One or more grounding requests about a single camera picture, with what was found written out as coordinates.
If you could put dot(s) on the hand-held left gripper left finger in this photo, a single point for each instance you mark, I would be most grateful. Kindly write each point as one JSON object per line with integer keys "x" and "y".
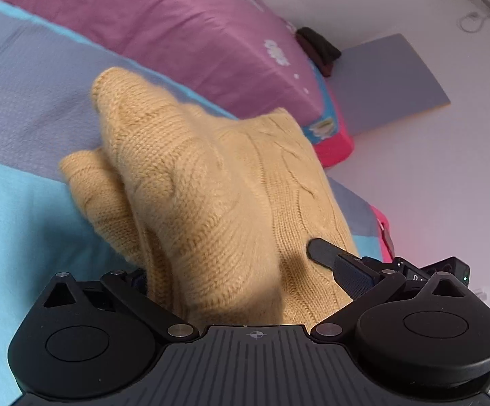
{"x": 134, "y": 300}

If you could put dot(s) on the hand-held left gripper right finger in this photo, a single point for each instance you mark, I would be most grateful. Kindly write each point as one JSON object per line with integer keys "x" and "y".
{"x": 352, "y": 277}

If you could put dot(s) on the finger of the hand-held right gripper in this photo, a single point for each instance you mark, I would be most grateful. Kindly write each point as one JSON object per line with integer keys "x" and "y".
{"x": 321, "y": 250}

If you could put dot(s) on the pink bed sheet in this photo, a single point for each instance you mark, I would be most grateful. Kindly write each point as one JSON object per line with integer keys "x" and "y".
{"x": 377, "y": 237}

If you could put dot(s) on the pink mattress cover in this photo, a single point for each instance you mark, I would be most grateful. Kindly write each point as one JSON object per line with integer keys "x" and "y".
{"x": 336, "y": 148}

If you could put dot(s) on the blue floral bed sheet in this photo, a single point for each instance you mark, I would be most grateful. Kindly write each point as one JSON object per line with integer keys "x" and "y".
{"x": 323, "y": 129}

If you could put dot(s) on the grey board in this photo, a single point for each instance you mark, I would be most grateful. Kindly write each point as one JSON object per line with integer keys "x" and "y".
{"x": 388, "y": 84}

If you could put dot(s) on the maroon folded garment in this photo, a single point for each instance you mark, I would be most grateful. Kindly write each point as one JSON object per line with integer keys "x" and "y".
{"x": 324, "y": 67}

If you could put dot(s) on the dark folded garment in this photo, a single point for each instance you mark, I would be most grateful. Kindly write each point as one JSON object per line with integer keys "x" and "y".
{"x": 316, "y": 44}

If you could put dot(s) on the blue grey patterned bed sheet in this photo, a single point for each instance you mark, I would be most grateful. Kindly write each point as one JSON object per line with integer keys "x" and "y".
{"x": 24, "y": 114}

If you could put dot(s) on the purple pillow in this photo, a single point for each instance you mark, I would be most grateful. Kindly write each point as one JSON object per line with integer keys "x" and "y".
{"x": 164, "y": 29}

